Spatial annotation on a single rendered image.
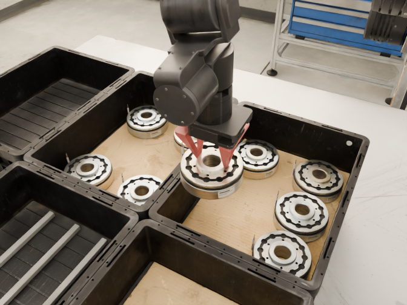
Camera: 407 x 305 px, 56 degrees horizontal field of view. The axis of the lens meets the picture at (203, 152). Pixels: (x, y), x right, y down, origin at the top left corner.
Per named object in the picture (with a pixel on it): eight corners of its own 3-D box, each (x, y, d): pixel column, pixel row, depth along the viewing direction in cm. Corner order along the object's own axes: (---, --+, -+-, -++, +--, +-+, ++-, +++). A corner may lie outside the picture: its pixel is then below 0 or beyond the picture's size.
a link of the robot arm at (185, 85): (235, -18, 43) (172, -11, 47) (188, 26, 36) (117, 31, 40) (253, 76, 50) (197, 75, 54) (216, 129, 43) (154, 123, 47)
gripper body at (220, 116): (234, 146, 53) (237, 103, 48) (171, 125, 56) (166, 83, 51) (252, 119, 57) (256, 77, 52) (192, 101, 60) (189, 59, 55)
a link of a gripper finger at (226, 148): (230, 184, 59) (232, 139, 52) (189, 169, 61) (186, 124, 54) (248, 156, 63) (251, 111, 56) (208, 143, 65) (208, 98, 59)
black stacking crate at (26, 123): (64, 80, 121) (55, 46, 113) (142, 106, 110) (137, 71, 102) (-51, 154, 95) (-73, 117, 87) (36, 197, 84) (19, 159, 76)
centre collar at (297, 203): (295, 197, 77) (296, 195, 77) (318, 209, 75) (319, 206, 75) (284, 213, 74) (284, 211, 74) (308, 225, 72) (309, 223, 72)
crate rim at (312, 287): (240, 107, 93) (241, 98, 91) (368, 146, 82) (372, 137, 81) (145, 224, 67) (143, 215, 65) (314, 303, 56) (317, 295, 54)
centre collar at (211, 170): (205, 149, 65) (205, 146, 64) (232, 158, 63) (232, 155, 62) (191, 167, 61) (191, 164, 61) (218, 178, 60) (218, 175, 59)
